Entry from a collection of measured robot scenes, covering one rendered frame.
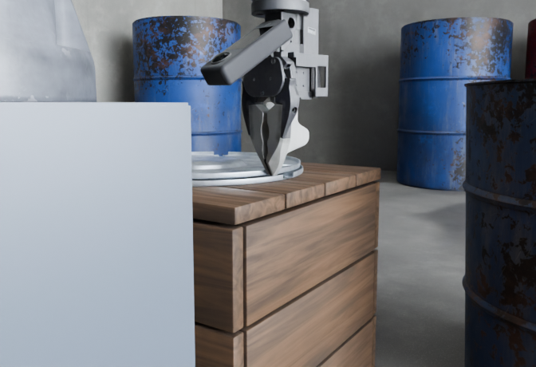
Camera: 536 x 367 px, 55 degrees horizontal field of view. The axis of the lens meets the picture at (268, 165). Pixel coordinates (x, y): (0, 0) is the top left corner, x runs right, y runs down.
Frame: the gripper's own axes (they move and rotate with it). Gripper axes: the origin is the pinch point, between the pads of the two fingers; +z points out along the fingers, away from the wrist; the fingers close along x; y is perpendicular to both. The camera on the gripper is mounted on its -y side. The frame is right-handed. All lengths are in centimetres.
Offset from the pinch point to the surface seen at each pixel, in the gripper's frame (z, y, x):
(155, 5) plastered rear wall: -70, 128, 248
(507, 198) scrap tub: 4.7, 25.5, -19.0
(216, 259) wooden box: 7.7, -13.3, -7.1
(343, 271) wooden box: 15.5, 11.3, -3.0
